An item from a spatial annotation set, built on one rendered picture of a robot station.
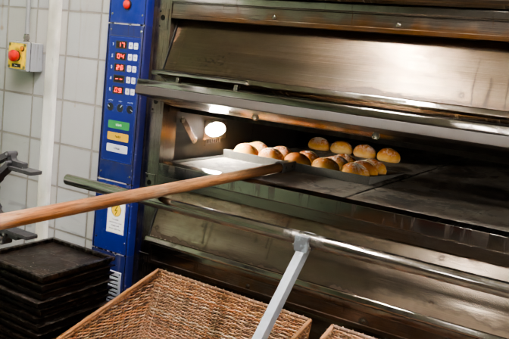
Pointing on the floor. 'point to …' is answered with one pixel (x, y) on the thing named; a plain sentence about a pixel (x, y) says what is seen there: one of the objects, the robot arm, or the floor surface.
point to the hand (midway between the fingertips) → (30, 204)
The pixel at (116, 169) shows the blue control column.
